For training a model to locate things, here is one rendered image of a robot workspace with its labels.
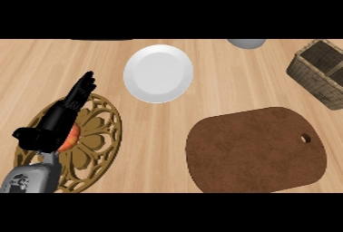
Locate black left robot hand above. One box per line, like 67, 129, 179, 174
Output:
11, 71, 98, 154

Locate brown wooden cutting board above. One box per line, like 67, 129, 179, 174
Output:
183, 106, 328, 194

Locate orange red fruit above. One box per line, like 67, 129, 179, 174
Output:
58, 122, 81, 153

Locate gold ornate round trivet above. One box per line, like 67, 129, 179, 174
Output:
12, 92, 124, 194

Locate grey round bowl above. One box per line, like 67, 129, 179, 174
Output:
226, 38, 268, 50

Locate brown wicker basket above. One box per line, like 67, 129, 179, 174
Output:
285, 39, 343, 111

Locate white oval plate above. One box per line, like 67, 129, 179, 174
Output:
121, 43, 194, 104

